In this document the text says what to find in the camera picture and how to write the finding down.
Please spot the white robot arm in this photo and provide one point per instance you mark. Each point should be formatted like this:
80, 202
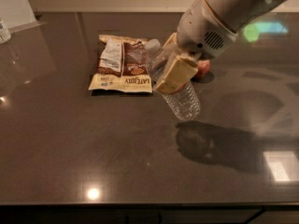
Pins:
235, 14

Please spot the white container at left edge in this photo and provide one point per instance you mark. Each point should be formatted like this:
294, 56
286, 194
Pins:
5, 34

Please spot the red apple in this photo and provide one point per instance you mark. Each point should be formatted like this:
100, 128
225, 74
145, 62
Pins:
203, 68

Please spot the brown snack chip bag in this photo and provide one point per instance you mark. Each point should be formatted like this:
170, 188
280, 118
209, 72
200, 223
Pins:
122, 65

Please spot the clear plastic water bottle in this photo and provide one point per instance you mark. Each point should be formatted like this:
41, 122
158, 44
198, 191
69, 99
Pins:
184, 103

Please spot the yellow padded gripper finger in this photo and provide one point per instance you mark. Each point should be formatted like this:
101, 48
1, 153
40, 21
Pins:
172, 40
176, 74

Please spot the white board leaning on wall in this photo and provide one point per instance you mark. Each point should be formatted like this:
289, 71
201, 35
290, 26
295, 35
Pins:
17, 15

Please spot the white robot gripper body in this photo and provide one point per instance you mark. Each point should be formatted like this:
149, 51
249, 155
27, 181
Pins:
202, 32

